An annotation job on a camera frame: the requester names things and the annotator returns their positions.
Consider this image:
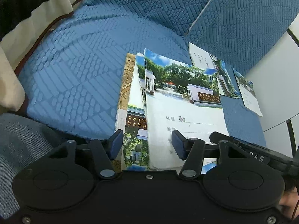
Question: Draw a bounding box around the blue quilted sofa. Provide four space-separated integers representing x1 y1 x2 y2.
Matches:
17 0 299 147

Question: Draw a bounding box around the photo cover notebook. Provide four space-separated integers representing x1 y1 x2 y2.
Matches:
188 42 241 99
233 68 264 117
125 52 150 171
144 48 230 175

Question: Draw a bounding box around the person's right hand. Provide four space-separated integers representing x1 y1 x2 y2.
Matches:
279 187 299 216

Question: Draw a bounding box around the tan painting cover book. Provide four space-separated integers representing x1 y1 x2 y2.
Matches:
114 52 150 171

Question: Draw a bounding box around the white table with black frame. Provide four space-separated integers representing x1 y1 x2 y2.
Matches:
243 27 299 159

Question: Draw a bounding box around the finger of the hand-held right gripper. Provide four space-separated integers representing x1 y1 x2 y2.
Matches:
209 131 246 152

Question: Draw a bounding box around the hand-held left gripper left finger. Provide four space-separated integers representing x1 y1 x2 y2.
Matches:
47 129 124 180

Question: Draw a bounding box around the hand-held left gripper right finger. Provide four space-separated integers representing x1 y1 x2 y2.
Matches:
171 129 248 180

